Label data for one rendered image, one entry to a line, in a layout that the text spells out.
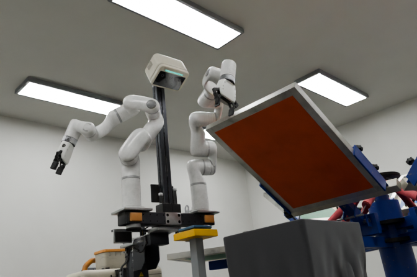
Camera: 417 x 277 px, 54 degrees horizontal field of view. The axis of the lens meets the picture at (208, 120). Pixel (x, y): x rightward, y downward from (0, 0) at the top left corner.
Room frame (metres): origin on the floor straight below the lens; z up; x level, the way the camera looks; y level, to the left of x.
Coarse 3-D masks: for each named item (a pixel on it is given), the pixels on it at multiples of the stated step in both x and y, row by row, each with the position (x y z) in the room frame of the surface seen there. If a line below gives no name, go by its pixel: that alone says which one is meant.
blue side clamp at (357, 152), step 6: (354, 150) 1.96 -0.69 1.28; (360, 150) 2.00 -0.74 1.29; (354, 156) 1.95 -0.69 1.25; (360, 156) 1.99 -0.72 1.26; (360, 162) 1.98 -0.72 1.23; (366, 162) 2.02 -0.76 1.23; (366, 168) 2.01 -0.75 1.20; (372, 168) 2.06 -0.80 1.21; (372, 174) 2.05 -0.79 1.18; (378, 174) 2.10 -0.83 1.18; (378, 180) 2.08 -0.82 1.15; (384, 180) 2.14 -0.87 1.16; (384, 186) 2.13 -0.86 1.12
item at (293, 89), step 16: (272, 96) 1.75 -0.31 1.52; (288, 96) 1.72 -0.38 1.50; (304, 96) 1.71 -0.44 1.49; (240, 112) 1.88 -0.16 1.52; (320, 112) 1.79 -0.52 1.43; (208, 128) 2.04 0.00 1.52; (224, 144) 2.12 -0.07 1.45; (336, 144) 1.92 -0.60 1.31; (240, 160) 2.21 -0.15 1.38; (352, 160) 2.00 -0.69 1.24; (256, 176) 2.31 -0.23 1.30; (368, 176) 2.08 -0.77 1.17; (272, 192) 2.40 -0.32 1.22; (368, 192) 2.19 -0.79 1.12; (288, 208) 2.51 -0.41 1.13; (304, 208) 2.47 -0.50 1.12
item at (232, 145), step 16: (224, 128) 2.01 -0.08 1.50; (240, 128) 1.98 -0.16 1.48; (256, 128) 1.95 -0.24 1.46; (240, 144) 2.09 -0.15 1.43; (256, 144) 2.06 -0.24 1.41; (272, 144) 2.03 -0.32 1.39; (256, 160) 2.18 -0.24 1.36; (272, 160) 2.15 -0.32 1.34; (288, 160) 2.12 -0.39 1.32; (272, 176) 2.27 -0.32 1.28; (288, 176) 2.24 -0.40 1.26; (304, 176) 2.21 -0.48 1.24; (288, 192) 2.37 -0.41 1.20; (304, 192) 2.33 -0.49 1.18; (320, 192) 2.29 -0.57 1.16
